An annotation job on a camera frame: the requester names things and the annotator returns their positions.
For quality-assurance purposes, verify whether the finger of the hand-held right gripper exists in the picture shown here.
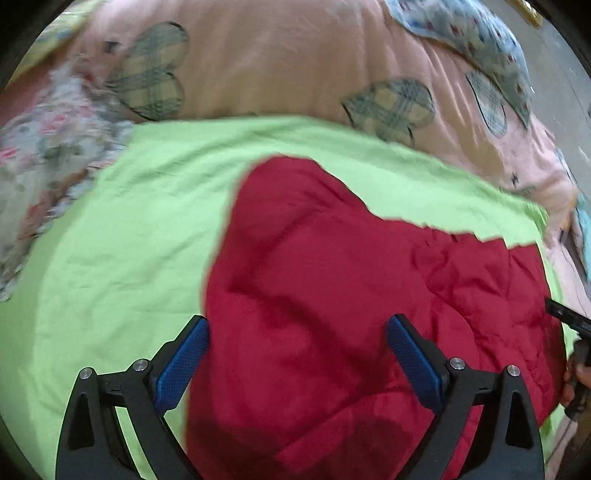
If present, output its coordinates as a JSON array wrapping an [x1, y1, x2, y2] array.
[[545, 298, 591, 334]]

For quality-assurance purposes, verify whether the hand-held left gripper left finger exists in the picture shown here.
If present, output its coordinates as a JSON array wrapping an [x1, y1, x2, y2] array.
[[55, 315, 209, 480]]

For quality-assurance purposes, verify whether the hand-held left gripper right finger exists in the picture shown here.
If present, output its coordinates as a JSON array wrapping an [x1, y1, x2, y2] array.
[[386, 314, 546, 480]]

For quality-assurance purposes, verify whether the red padded coat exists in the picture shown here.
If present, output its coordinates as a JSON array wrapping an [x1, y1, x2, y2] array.
[[185, 156, 568, 480]]

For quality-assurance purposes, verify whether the person's right hand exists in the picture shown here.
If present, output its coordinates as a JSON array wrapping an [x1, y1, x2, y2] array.
[[561, 344, 591, 418]]

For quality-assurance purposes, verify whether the green bed sheet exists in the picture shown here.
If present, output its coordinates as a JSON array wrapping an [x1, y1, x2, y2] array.
[[0, 115, 570, 480]]

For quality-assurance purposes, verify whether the floral ruffled cloth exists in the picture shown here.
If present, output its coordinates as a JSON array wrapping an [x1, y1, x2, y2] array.
[[0, 60, 139, 303]]

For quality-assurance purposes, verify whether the grey-blue patterned pillow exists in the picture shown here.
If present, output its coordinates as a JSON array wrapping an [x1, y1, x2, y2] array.
[[385, 0, 534, 130]]

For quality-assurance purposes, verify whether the pink quilt with plaid hearts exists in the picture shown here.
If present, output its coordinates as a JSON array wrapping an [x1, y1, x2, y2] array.
[[69, 0, 591, 287]]

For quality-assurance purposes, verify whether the yellow-green dotted cloth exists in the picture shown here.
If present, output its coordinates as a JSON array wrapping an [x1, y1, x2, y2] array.
[[16, 0, 109, 75]]

